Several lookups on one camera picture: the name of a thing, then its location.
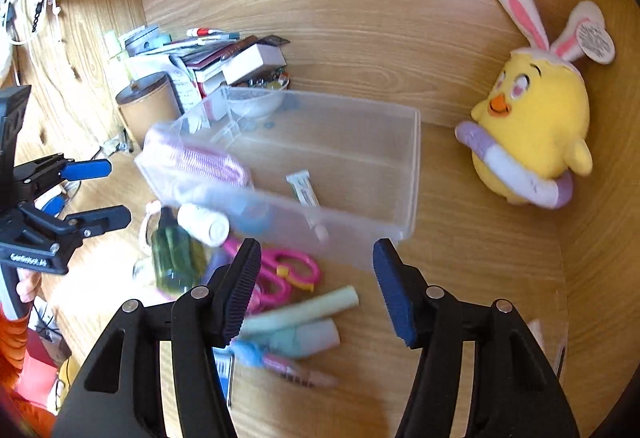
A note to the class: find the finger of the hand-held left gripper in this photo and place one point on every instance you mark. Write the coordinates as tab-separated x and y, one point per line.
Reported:
90	169
102	217

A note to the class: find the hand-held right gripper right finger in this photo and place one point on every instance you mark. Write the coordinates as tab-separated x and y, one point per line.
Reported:
395	298

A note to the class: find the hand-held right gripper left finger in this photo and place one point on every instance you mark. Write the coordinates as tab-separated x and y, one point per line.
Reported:
240	298

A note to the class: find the pink safety scissors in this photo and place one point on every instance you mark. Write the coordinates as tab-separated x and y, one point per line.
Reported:
287	258

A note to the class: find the green glass bottle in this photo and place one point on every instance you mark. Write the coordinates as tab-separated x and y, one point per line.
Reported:
172	258

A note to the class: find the white pill bottle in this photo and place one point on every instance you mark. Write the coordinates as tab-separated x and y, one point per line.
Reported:
202	223

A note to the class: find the clear plastic storage box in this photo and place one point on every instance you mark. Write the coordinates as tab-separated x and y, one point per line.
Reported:
350	158

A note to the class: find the person's left forearm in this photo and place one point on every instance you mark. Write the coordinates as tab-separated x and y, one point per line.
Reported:
12	338

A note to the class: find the person's left hand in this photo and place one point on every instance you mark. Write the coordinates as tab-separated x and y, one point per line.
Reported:
25	288

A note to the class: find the light green stick tube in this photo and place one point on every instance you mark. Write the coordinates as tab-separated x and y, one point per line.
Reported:
320	303

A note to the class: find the blue barcode pack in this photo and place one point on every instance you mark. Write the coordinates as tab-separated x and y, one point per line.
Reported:
223	373

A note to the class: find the white teal tube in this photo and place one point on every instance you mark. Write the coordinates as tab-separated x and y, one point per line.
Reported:
310	335

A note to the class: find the blue round item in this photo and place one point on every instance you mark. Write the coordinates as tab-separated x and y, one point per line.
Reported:
250	218

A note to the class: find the brown cylindrical container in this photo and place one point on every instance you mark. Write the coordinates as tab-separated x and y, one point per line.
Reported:
150	113

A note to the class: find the pink pen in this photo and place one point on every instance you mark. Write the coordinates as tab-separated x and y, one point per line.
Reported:
300	370

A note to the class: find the pink mesh bag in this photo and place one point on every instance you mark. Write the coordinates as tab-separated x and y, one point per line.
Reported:
200	158

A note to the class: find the white ointment tube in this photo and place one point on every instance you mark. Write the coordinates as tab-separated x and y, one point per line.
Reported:
302	190

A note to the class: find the white printed leaflet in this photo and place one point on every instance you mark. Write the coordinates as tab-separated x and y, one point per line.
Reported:
185	88

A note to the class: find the stack of books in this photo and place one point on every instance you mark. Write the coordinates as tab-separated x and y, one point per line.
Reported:
210	56

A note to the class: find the red white marker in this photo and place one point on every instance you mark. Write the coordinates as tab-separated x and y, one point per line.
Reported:
202	32

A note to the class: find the glass bowl of beads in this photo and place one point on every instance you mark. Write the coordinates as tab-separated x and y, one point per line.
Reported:
260	93

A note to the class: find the white cardboard box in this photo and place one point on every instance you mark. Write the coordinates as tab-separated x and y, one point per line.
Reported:
252	63

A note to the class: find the black flat item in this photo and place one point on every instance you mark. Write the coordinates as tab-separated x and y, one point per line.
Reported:
272	41

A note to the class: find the yellow chick plush toy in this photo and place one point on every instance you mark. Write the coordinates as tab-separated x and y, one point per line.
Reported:
535	118

